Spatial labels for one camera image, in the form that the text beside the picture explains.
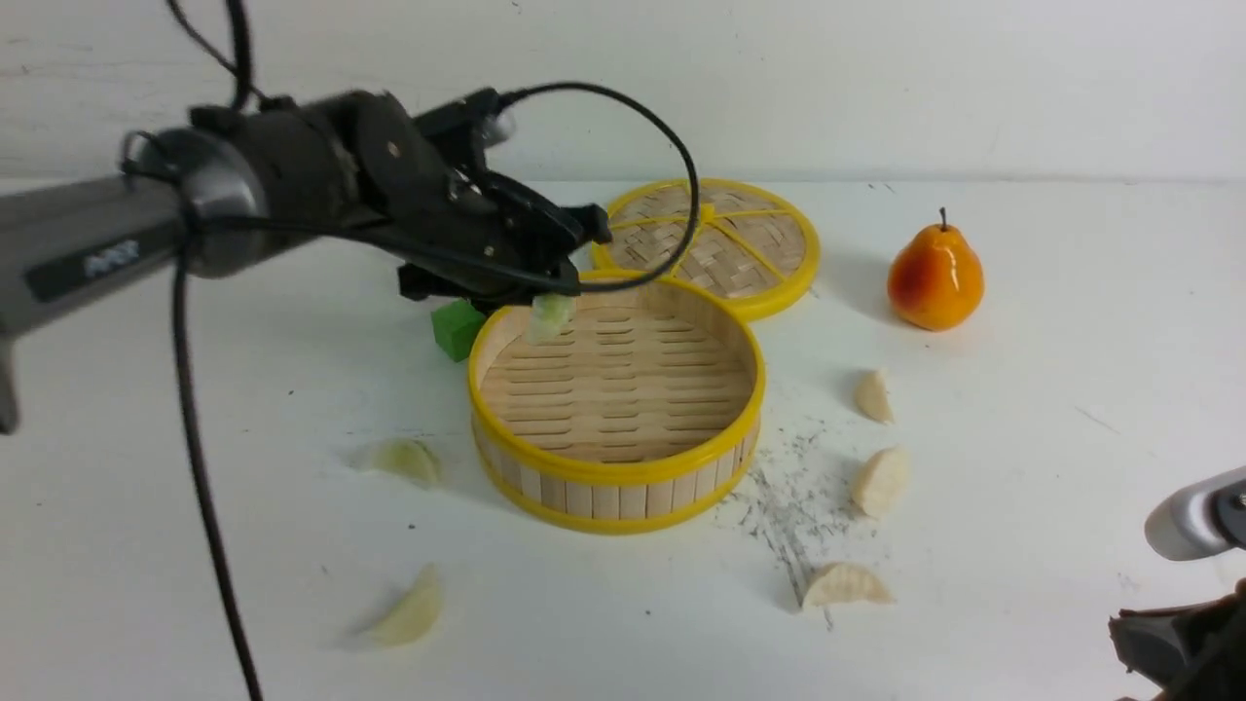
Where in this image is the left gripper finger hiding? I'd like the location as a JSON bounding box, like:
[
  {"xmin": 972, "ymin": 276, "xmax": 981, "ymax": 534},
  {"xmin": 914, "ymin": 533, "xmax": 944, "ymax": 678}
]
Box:
[
  {"xmin": 467, "ymin": 263, "xmax": 583, "ymax": 305},
  {"xmin": 564, "ymin": 203, "xmax": 613, "ymax": 245}
]

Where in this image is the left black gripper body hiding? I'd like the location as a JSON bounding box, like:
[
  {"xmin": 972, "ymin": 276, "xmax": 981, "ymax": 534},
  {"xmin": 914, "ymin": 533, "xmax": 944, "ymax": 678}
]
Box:
[{"xmin": 355, "ymin": 92, "xmax": 579, "ymax": 294}]

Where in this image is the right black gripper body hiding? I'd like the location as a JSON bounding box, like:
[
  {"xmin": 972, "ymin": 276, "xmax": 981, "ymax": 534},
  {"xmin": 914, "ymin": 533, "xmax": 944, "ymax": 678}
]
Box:
[{"xmin": 1108, "ymin": 578, "xmax": 1245, "ymax": 700}]

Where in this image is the pale green dumpling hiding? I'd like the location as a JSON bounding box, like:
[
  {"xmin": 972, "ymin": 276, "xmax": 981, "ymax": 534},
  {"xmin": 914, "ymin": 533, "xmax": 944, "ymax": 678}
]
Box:
[
  {"xmin": 526, "ymin": 293, "xmax": 577, "ymax": 345},
  {"xmin": 369, "ymin": 438, "xmax": 442, "ymax": 488}
]

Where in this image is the bamboo steamer tray yellow rim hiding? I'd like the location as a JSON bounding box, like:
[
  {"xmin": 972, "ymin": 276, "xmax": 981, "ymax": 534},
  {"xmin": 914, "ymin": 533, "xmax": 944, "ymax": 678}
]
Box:
[{"xmin": 466, "ymin": 279, "xmax": 766, "ymax": 535}]

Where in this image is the cream dumpling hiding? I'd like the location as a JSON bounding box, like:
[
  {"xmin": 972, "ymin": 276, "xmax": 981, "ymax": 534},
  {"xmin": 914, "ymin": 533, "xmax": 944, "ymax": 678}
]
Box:
[
  {"xmin": 801, "ymin": 562, "xmax": 896, "ymax": 609},
  {"xmin": 851, "ymin": 445, "xmax": 911, "ymax": 520},
  {"xmin": 854, "ymin": 369, "xmax": 896, "ymax": 425},
  {"xmin": 363, "ymin": 563, "xmax": 445, "ymax": 647}
]

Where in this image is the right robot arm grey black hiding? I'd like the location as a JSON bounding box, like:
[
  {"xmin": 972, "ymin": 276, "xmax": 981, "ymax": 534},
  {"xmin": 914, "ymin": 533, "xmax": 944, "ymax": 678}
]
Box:
[{"xmin": 1109, "ymin": 467, "xmax": 1245, "ymax": 700}]

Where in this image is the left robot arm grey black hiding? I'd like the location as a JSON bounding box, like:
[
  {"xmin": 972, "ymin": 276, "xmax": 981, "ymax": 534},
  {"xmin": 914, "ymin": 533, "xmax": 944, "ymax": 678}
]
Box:
[{"xmin": 1, "ymin": 88, "xmax": 611, "ymax": 435}]

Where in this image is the woven bamboo steamer lid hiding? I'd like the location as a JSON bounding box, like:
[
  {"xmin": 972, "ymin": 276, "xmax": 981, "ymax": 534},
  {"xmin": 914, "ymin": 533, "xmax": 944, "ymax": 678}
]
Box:
[{"xmin": 589, "ymin": 178, "xmax": 822, "ymax": 322}]

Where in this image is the green foam cube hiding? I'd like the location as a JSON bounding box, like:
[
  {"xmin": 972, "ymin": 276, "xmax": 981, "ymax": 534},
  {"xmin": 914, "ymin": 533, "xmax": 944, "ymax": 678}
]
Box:
[{"xmin": 430, "ymin": 299, "xmax": 487, "ymax": 364}]

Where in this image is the orange toy pear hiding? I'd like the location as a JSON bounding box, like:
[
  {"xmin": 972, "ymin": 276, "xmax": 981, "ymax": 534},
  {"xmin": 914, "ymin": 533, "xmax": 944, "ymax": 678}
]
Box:
[{"xmin": 887, "ymin": 207, "xmax": 986, "ymax": 332}]

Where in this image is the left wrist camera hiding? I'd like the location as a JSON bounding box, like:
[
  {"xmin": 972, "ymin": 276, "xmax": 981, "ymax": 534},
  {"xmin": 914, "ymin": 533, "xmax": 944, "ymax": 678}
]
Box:
[{"xmin": 414, "ymin": 88, "xmax": 516, "ymax": 166}]

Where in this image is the left black camera cable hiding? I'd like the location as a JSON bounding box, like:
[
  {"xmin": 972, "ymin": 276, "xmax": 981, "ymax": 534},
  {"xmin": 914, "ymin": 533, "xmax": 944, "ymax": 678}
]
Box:
[{"xmin": 120, "ymin": 0, "xmax": 701, "ymax": 701}]

